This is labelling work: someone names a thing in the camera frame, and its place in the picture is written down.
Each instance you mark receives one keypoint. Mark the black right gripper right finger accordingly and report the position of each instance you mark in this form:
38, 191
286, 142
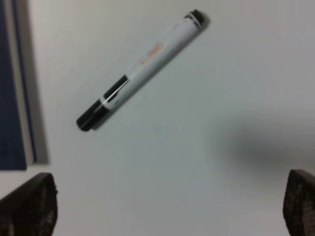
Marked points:
299, 203

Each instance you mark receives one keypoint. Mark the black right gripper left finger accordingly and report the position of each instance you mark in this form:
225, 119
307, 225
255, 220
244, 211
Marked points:
31, 209

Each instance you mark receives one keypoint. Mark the white black marker pen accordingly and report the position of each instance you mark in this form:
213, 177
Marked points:
170, 44

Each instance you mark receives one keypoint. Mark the dark blue notebook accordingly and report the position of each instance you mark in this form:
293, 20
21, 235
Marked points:
22, 136

